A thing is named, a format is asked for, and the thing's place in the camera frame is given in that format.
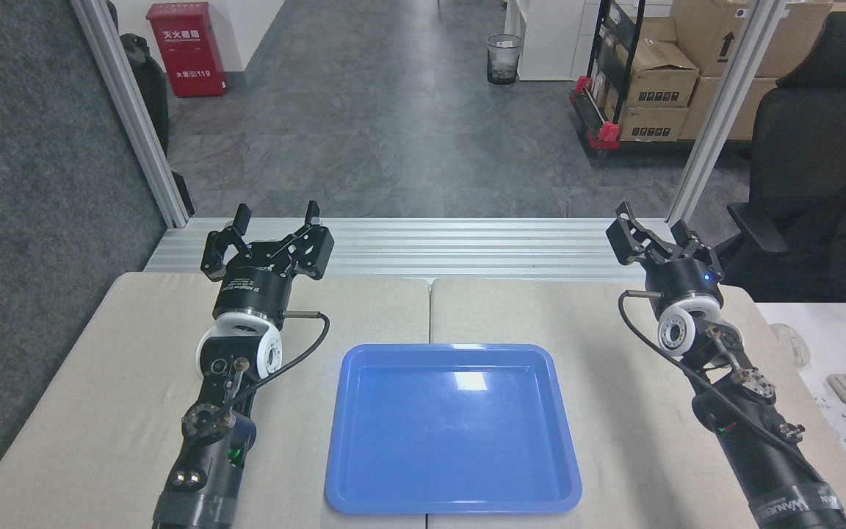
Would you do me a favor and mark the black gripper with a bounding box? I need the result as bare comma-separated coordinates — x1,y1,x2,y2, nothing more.
606,202,726,310
200,201,336,324

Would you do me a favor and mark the blue plastic tray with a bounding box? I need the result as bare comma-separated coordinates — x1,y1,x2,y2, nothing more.
324,343,583,515

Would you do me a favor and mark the flat cardboard box with label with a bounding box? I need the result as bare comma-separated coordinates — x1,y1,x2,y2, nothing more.
618,107,689,143

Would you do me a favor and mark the black cart with red wheels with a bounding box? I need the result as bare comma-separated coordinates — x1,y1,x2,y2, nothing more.
568,0,697,159

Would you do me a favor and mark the plain brown cardboard box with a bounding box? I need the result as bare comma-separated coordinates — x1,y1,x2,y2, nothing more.
680,76,778,142

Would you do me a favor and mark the open cardboard box with label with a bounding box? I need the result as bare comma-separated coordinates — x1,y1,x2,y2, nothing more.
616,40,700,109

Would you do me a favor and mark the white computer mouse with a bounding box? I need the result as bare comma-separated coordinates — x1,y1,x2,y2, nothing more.
770,323,811,368

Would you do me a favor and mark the black office chair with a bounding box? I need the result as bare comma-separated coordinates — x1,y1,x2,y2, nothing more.
717,11,846,319

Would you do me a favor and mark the person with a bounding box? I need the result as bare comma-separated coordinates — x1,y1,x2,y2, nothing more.
106,0,197,218

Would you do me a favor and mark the large brown cardboard box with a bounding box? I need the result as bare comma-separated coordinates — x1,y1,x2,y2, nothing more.
671,0,835,79

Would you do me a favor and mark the red fire extinguisher box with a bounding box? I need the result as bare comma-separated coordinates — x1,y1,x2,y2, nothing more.
146,1,228,98

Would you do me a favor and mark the white cabinet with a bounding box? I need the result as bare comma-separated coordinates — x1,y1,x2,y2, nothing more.
504,0,601,82

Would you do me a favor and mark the black mesh waste bin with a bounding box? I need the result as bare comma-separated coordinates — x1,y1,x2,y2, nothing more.
486,34,524,86

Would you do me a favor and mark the white power strip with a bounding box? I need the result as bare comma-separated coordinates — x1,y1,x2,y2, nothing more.
812,393,846,461

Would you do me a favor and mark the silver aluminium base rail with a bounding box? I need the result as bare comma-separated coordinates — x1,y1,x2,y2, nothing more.
142,217,677,281

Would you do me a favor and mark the silver aluminium frame post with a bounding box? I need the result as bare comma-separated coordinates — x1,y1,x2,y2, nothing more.
667,0,789,225
70,0,190,228

